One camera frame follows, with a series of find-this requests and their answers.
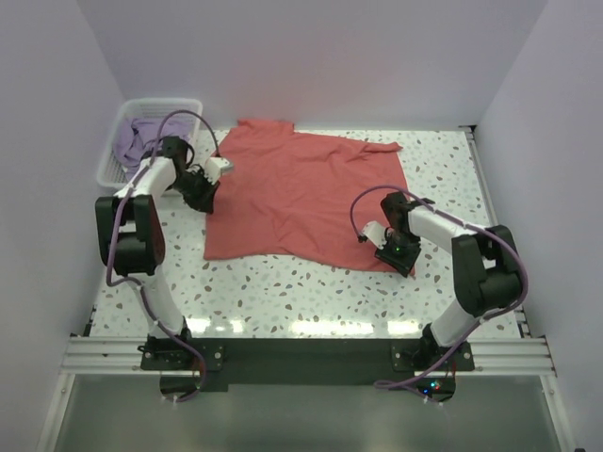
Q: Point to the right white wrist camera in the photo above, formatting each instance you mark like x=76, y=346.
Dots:
x=375, y=233

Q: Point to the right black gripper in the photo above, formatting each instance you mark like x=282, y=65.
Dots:
x=402, y=265

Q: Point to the salmon red t-shirt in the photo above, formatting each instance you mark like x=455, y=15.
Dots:
x=300, y=194

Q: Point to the purple t-shirt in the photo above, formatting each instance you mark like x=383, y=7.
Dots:
x=136, y=137

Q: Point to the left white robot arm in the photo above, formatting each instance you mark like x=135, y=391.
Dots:
x=131, y=241

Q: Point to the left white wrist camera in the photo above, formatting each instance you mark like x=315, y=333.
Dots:
x=216, y=167

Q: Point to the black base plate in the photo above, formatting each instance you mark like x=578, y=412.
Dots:
x=216, y=364

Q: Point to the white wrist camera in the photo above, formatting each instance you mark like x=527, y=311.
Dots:
x=216, y=167
x=375, y=233

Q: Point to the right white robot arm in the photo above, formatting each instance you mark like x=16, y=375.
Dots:
x=487, y=274

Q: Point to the white plastic laundry basket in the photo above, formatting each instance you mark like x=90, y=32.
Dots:
x=110, y=174

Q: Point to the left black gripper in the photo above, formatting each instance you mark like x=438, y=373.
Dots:
x=205, y=201

